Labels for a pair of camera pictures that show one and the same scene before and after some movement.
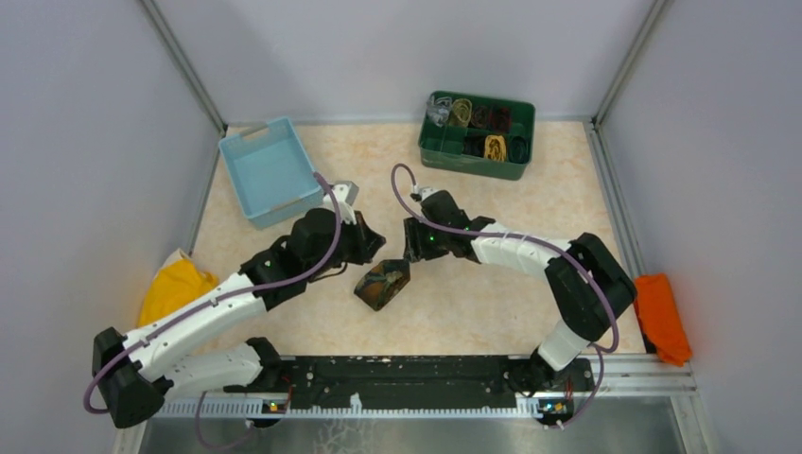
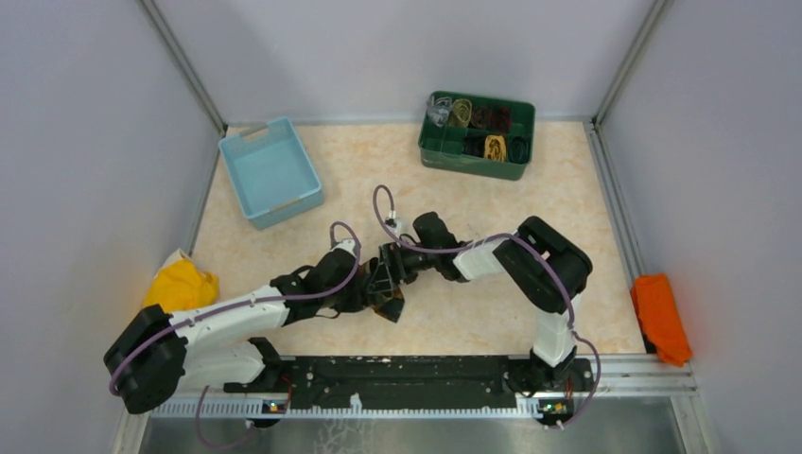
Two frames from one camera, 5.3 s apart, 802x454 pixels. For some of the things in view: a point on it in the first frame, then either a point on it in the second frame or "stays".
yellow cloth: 174,285 stays
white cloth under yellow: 178,254 stays
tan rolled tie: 462,109 stays
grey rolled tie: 438,109 stays
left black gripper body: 354,248 → 347,298
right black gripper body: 427,241 → 409,262
